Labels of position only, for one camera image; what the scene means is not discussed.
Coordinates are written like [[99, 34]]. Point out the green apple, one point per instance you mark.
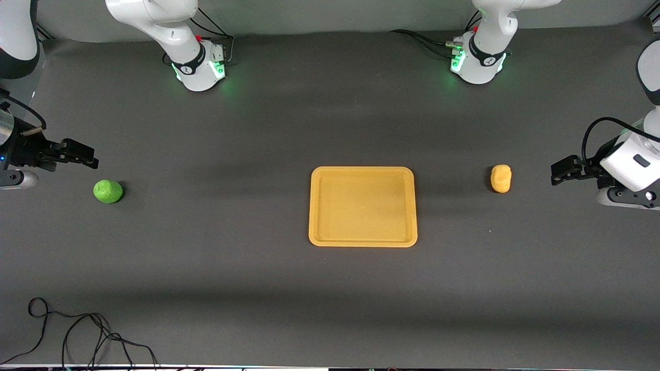
[[108, 191]]

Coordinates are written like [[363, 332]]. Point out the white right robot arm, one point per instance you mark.
[[196, 72]]

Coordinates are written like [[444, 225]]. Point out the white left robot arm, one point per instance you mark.
[[484, 67]]

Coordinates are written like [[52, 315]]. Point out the orange plastic tray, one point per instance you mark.
[[362, 216]]

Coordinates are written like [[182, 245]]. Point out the aluminium frame profile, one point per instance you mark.
[[45, 32]]

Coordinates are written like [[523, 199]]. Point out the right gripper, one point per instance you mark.
[[27, 150]]

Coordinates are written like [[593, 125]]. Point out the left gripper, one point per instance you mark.
[[589, 168]]

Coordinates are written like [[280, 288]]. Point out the yellow potato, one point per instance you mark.
[[501, 178]]

